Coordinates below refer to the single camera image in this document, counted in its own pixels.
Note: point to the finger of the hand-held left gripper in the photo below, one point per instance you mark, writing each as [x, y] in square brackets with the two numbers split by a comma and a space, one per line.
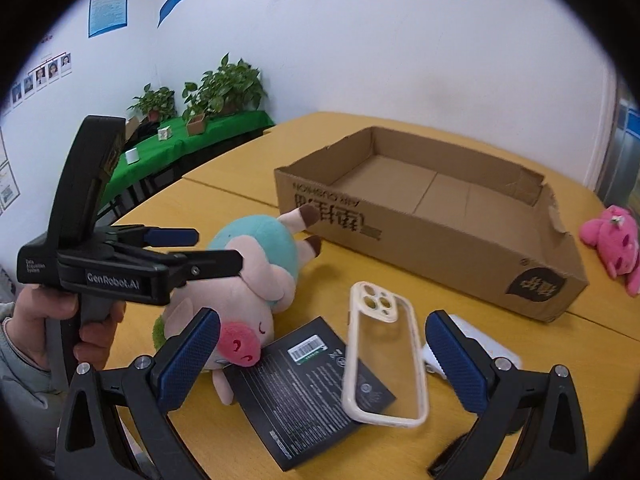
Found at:
[210, 262]
[172, 236]

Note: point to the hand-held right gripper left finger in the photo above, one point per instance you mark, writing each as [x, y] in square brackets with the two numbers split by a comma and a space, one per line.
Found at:
[190, 355]

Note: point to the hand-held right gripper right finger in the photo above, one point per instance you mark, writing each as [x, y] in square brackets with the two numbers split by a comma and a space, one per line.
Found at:
[452, 360]

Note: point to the pig plush toy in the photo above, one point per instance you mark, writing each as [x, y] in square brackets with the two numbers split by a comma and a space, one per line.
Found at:
[260, 270]

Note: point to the clear cream phone case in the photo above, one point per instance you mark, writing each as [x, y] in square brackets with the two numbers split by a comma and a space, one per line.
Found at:
[356, 340]

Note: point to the cardboard box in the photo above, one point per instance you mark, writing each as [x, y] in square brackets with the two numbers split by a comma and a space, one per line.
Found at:
[450, 247]

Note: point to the black package box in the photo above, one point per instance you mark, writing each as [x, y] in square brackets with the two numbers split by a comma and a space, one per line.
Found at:
[300, 400]

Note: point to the person's left forearm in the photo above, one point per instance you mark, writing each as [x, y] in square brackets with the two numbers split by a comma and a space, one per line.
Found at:
[20, 390]

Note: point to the wooden desktop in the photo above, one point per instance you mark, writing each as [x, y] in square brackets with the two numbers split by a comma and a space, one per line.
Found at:
[225, 180]

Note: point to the person's left hand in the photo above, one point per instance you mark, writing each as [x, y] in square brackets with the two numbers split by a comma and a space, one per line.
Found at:
[40, 315]

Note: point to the white plastic device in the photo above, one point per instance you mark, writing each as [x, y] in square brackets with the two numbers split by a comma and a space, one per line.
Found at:
[495, 346]

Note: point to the white cup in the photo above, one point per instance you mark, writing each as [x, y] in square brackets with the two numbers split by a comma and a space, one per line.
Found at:
[133, 156]

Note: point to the green cloth covered table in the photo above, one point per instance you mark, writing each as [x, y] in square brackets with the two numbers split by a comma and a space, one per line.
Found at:
[150, 155]

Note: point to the small brown carton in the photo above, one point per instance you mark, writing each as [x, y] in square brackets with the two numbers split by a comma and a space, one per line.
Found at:
[131, 129]

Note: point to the small white cube box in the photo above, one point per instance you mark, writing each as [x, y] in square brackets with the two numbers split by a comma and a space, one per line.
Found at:
[164, 134]

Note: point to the potted plant in brown box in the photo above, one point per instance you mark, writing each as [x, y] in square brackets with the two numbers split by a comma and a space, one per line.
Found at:
[196, 122]

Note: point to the small potted plant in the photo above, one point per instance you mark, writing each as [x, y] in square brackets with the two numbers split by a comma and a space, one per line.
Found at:
[152, 102]

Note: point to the large potted plant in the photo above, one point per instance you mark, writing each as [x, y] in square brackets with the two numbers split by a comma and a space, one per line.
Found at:
[235, 80]

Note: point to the pink plush toy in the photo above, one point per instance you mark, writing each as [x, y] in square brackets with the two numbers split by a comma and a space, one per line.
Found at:
[615, 240]

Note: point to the glass partition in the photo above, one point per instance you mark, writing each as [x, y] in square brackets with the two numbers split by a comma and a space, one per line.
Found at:
[622, 160]

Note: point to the blue banner strip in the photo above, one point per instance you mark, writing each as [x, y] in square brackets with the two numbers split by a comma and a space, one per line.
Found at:
[631, 120]

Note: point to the framed wall papers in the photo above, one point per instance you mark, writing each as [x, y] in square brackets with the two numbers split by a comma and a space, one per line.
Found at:
[6, 180]

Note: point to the wall photo chart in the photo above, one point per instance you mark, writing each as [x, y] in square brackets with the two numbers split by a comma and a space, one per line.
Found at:
[45, 72]

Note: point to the blue wall poster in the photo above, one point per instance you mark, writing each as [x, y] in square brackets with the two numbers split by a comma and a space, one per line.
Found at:
[108, 9]

